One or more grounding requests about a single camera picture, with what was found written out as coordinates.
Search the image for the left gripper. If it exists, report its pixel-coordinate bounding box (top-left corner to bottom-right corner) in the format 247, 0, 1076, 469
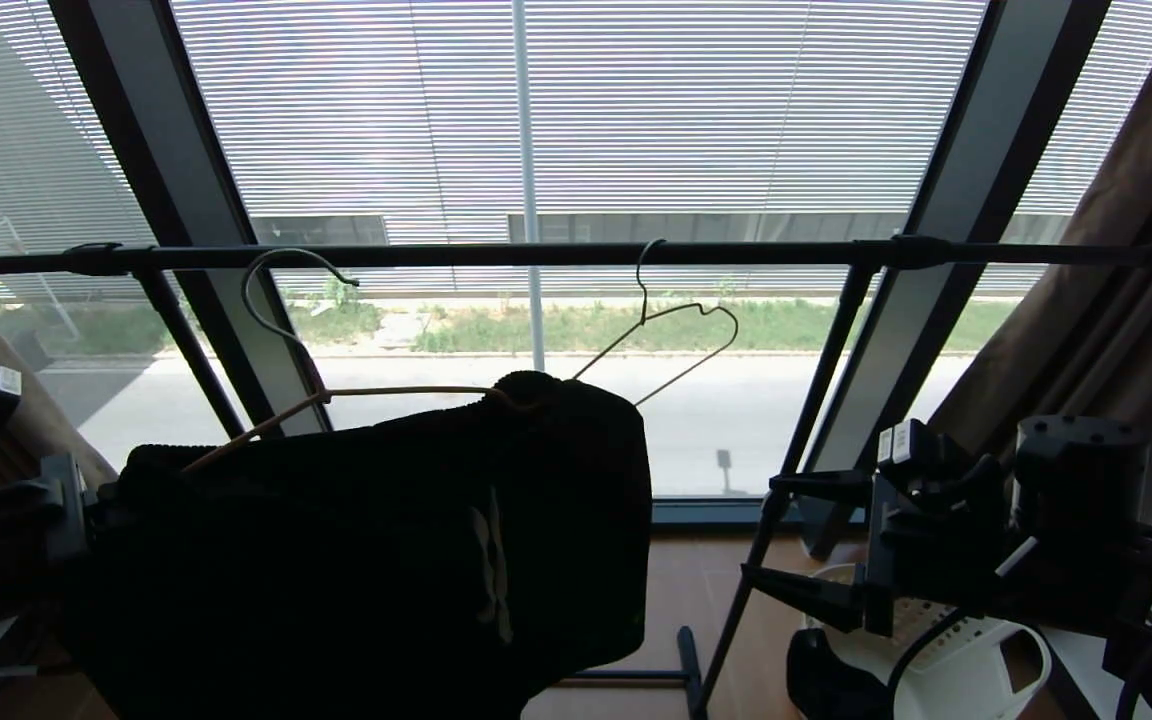
0, 455, 87, 601

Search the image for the white laundry basket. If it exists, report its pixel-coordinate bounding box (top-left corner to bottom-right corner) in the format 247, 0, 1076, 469
801, 565, 1052, 720

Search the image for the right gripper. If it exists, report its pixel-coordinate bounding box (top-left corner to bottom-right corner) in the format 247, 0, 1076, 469
741, 470, 1017, 638

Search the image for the pink clothes hanger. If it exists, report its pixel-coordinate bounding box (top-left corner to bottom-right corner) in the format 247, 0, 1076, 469
571, 238, 740, 406
181, 248, 537, 476

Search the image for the black garment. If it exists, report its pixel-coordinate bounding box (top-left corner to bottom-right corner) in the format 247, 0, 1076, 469
786, 628, 892, 720
61, 370, 654, 720

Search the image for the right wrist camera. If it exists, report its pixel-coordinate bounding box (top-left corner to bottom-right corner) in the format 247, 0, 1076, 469
876, 418, 1007, 501

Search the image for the black clothes rack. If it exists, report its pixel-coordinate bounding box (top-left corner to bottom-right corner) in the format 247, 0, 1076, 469
0, 235, 1152, 720

